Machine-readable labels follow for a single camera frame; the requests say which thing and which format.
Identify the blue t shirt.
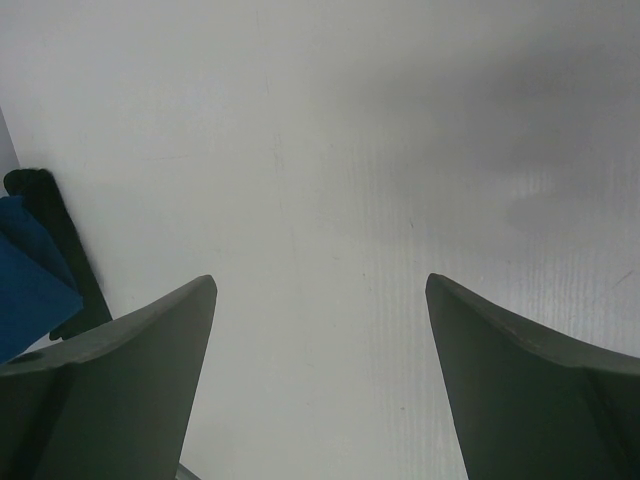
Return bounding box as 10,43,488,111
1,196,83,363

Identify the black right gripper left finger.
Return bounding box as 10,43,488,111
1,275,217,480

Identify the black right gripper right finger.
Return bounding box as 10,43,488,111
425,273,639,479

